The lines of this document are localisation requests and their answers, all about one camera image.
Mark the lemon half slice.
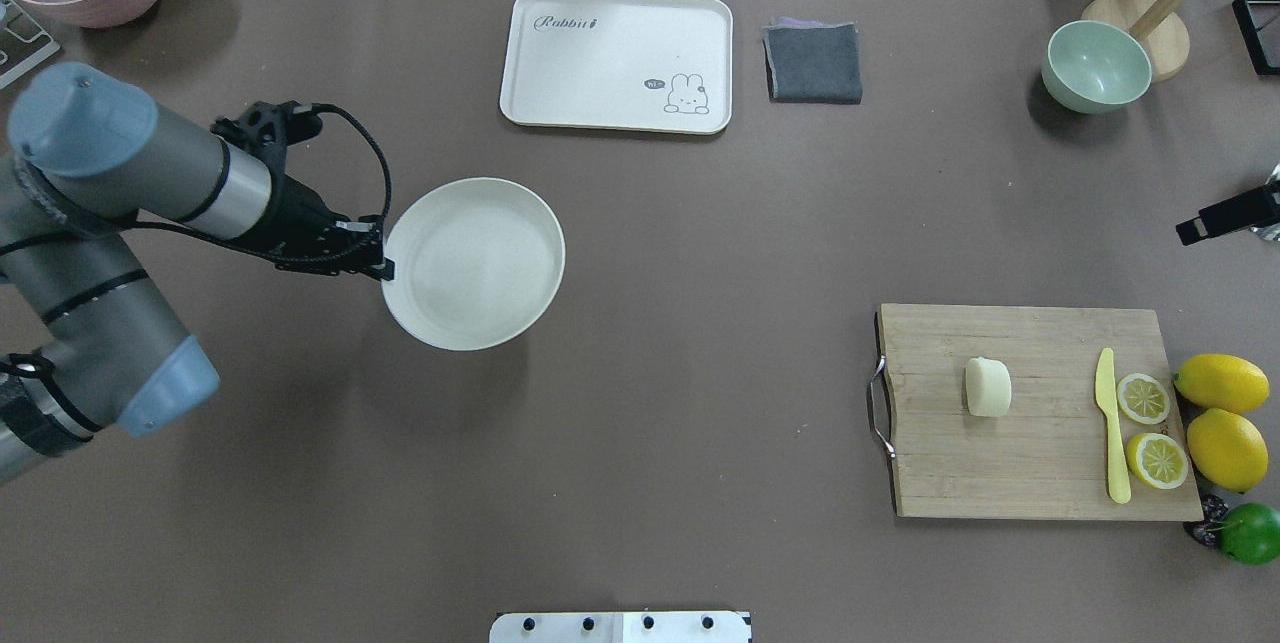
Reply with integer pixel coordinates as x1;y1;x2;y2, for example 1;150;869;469
1116;373;1174;427
1124;432;1190;491

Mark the cream round plate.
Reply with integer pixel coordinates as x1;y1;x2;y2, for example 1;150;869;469
381;177;566;351

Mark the cream rabbit tray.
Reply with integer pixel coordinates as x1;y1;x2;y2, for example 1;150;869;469
499;0;733;134

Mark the white steamed bun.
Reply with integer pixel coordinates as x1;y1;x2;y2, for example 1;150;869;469
964;357;1012;418

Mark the green lime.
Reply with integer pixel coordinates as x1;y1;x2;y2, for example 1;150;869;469
1220;502;1279;565

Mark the bamboo cutting board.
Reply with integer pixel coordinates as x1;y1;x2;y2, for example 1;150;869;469
867;304;1201;523

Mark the black glass rack tray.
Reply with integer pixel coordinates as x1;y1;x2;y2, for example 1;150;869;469
1231;0;1279;77

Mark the wooden cup stand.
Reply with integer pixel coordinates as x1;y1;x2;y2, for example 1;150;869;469
1080;0;1190;82

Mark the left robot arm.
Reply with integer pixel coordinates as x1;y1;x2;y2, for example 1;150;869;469
1;61;396;482

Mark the whole yellow lemon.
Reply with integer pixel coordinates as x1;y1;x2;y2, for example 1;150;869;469
1187;409;1270;493
1172;354;1271;415

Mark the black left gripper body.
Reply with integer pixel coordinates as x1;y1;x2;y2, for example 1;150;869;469
210;101;387;277

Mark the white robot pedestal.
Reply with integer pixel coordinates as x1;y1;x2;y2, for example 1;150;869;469
488;610;754;642

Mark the yellow plastic knife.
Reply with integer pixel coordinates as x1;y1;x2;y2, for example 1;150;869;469
1093;347;1132;505

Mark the grey folded cloth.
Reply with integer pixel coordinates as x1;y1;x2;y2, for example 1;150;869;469
762;18;864;105

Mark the green bowl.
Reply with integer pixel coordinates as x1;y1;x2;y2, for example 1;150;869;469
1039;20;1155;115

